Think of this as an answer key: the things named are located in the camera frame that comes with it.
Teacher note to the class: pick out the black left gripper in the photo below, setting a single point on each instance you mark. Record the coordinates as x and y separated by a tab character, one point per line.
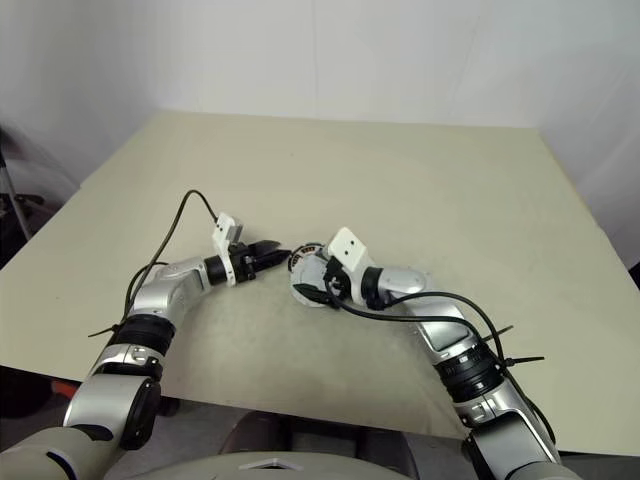
245	265

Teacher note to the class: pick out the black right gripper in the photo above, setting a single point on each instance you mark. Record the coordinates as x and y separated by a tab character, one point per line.
337	282

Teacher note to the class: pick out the grey motor lid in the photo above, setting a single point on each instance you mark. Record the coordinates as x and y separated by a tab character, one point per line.
310	275

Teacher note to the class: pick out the motor housing with copper windings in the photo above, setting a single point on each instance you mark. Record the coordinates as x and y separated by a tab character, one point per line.
294	261

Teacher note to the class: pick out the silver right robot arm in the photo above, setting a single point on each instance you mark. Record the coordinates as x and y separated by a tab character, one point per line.
450	325

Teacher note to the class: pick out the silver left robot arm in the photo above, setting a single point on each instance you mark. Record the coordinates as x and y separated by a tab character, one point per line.
160	295

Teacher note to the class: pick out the black table foot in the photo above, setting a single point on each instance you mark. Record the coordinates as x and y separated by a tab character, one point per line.
169	406

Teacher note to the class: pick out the grey robot torso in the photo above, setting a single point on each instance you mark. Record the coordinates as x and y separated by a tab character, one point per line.
300	472

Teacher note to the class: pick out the dark chair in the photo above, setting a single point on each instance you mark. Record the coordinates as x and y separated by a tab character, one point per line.
35	185

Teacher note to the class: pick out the red object under table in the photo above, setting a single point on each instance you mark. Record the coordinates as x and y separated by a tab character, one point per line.
65	390

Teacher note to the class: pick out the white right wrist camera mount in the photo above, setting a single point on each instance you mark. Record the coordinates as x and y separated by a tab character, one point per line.
350	250

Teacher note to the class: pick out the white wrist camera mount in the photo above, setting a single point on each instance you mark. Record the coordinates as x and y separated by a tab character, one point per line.
221	234
350	250

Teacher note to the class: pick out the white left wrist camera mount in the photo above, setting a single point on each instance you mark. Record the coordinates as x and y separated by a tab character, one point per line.
221	234

